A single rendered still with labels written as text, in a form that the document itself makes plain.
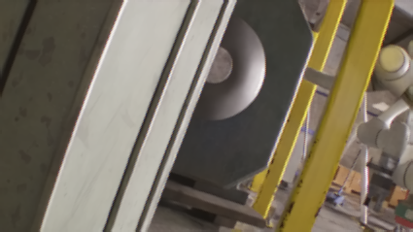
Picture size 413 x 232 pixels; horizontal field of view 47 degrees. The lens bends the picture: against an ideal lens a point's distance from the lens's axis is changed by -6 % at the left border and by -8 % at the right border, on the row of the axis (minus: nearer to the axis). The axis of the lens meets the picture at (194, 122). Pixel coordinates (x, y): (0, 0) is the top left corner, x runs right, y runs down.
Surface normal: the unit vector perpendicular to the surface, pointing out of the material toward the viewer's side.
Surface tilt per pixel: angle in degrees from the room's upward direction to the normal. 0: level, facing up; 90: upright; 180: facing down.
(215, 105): 90
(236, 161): 90
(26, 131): 90
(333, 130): 90
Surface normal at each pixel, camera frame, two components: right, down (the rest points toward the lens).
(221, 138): 0.21, 0.11
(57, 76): -0.11, -0.02
